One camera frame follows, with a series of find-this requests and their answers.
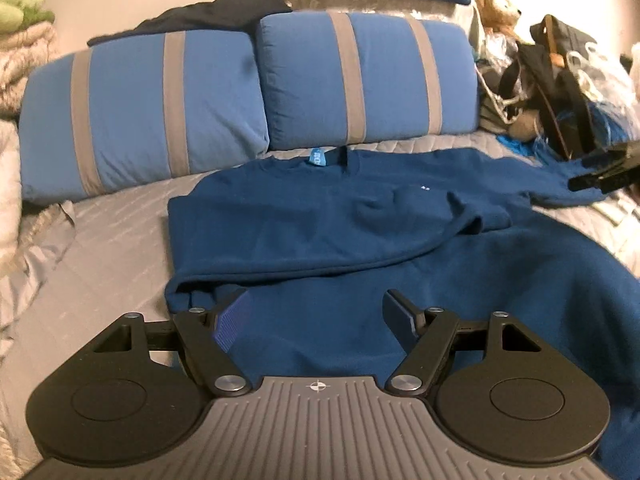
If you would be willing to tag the striped canvas tote bag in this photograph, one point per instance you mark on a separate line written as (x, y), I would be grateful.
(495, 105)

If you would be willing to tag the brown teddy bear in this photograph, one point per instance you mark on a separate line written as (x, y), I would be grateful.
(497, 10)

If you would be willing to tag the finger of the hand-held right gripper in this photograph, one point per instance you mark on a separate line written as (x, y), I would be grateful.
(590, 180)

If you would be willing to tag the black garment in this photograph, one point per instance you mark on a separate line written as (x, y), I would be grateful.
(210, 12)

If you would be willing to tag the white comforter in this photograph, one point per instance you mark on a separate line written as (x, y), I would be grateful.
(15, 240)

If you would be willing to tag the blue sweatshirt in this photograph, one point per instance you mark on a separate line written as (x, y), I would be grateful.
(325, 220)

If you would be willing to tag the blue grey-striped pillow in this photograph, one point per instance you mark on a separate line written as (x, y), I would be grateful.
(385, 75)
(130, 110)

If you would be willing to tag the grey bed sheet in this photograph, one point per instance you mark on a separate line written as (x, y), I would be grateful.
(52, 230)

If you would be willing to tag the clear plastic bag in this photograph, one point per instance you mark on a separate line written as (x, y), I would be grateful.
(500, 50)

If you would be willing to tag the white plastic bag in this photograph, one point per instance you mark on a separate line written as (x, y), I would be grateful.
(610, 75)

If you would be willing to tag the patterned pink quilt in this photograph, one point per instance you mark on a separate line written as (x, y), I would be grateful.
(20, 70)

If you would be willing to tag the black crumpled cloth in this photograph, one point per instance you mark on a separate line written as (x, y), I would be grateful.
(535, 70)

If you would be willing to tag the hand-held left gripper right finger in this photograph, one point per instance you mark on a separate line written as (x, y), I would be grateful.
(397, 315)

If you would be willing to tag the light blue cloth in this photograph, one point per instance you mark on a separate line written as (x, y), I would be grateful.
(512, 142)

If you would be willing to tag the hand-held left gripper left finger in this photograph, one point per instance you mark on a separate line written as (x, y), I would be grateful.
(230, 320)

